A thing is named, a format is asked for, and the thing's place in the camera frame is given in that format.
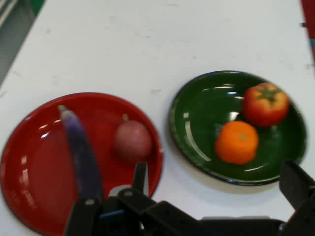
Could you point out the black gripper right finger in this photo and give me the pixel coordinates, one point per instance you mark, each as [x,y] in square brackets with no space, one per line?
[299,191]

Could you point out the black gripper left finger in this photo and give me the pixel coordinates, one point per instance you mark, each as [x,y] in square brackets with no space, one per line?
[137,204]

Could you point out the long purple eggplant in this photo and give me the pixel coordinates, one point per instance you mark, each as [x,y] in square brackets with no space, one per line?
[81,147]

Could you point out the pink round fruit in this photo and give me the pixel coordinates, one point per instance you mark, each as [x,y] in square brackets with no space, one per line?
[133,142]

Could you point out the orange mandarin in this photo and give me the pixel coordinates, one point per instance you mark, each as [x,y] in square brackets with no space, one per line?
[236,143]

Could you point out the red tomato with green stem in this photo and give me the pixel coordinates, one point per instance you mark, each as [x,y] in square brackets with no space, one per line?
[264,108]

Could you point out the round red plate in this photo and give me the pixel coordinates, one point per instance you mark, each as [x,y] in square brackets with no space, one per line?
[37,159]

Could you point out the round green plate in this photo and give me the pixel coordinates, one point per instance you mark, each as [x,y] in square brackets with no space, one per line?
[204,110]

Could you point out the red background object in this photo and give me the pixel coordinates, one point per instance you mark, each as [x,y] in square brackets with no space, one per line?
[308,17]

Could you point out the grey shelf with green edge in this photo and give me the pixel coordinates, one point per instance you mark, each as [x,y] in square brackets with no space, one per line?
[12,29]

